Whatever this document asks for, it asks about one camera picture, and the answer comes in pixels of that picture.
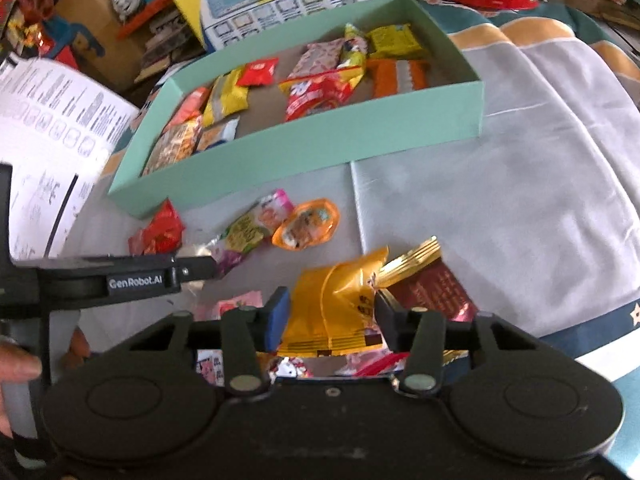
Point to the orange jelly cup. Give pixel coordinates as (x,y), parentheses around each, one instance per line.
(311,224)

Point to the orange yellow snack pack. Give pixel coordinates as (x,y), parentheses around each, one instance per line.
(332,310)

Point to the small red candy pack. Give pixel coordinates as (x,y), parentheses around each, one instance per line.
(258,73)

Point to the salmon orange snack bar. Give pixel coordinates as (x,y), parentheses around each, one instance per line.
(190,107)

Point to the grey orange teal blanket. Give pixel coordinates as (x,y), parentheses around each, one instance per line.
(537,212)

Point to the white instruction manual sheet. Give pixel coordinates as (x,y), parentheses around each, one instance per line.
(59,128)

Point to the yellow square snack pack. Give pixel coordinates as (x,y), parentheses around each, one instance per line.
(395,41)

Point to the person's left hand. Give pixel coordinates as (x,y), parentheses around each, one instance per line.
(18,366)

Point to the dark red gold snack pack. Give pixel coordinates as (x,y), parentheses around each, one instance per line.
(420,278)

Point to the yellow green candy stick pack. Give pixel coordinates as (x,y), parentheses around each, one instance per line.
(354,50)

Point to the blue white cracker pack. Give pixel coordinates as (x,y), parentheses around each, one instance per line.
(217,135)

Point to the red crinkled candy wrapper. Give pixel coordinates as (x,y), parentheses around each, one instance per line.
(163,234)

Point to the white pink patterned snack pack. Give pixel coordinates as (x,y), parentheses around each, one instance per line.
(319,57)

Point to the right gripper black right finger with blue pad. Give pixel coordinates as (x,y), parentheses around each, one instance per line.
(420,333)

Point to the pink green candy pack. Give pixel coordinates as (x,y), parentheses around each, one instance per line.
(251,229)

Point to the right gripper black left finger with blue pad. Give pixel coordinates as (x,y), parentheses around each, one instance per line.
(252,332)

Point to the mint green cardboard box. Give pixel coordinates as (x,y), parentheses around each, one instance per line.
(268,148)

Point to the brown patterned noodle snack pack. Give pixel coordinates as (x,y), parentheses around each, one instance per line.
(174,145)

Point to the red yellow chip bag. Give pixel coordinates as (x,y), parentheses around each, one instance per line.
(326,89)

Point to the yellow silver snack pack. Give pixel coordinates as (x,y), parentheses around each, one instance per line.
(226,97)

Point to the orange white wafer pack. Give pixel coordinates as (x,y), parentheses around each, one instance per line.
(393,77)

